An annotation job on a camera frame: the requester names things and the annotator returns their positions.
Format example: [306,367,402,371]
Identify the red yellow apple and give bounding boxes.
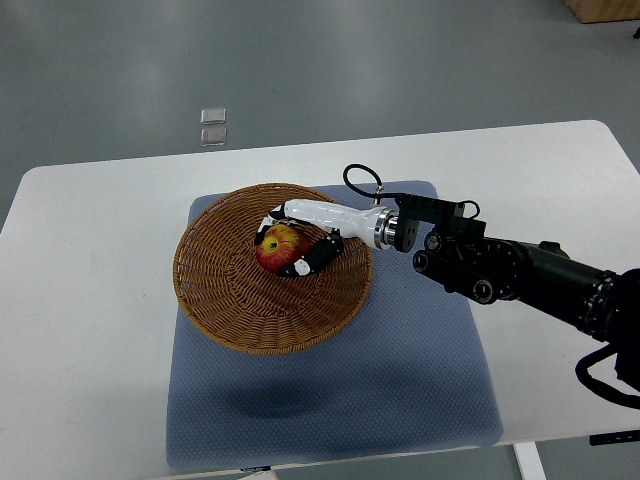
[254,224,311,274]

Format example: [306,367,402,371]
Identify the blue grey padded mat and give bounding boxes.
[165,180,505,470]

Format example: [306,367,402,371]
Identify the upper metal floor plate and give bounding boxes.
[200,107,227,125]

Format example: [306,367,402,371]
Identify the white table leg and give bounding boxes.
[513,442,547,480]

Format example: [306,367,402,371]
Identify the black table control panel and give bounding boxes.
[589,430,640,446]

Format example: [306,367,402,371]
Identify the brown wicker basket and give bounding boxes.
[173,183,373,355]

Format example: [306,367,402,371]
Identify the metal floor plate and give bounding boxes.
[200,107,227,125]
[200,125,227,147]

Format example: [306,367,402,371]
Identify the lower metal floor plate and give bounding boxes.
[200,125,227,147]

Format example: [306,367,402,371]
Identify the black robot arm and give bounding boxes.
[378,193,639,409]

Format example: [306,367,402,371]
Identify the wooden box corner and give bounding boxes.
[564,0,639,24]

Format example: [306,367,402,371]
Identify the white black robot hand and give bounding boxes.
[256,199,398,278]

